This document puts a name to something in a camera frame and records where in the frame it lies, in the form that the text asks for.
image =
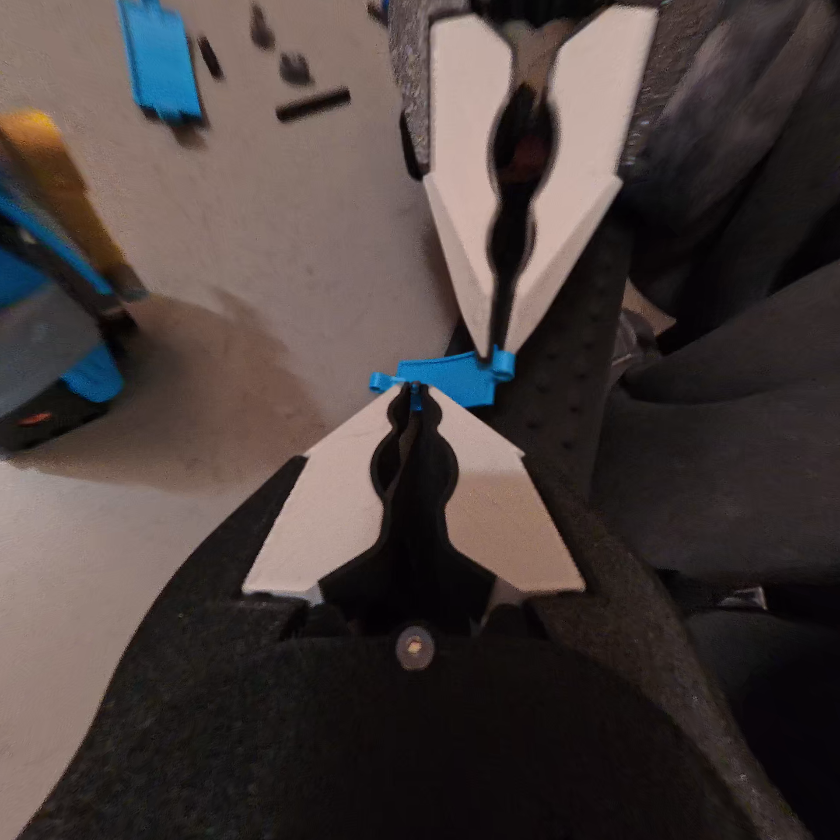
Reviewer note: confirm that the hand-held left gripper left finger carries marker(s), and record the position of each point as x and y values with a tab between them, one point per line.
328	525

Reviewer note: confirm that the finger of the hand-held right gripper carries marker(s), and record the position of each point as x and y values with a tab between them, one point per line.
590	131
459	131

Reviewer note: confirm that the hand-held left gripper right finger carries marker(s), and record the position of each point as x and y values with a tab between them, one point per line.
512	525

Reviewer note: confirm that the blue curved brick panel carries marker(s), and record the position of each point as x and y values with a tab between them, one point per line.
446	380

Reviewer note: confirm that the blue toy brick robot model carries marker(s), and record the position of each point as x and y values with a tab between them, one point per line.
39	341

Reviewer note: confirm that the grey desk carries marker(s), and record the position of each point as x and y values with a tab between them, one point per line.
262	229

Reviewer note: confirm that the black brick axle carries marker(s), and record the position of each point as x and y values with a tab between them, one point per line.
313	105

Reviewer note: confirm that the grey brick connector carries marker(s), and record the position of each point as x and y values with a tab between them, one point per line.
295	69
261	26

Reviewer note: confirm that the dark dotted pad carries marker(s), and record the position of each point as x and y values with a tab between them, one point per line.
564	367

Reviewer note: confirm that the small black brick peg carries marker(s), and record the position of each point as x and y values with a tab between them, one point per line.
210	58

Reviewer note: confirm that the dark grey jacket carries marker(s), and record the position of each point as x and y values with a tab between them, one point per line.
722	459

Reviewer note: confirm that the blue flat brick panel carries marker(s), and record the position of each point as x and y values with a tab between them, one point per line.
161	65

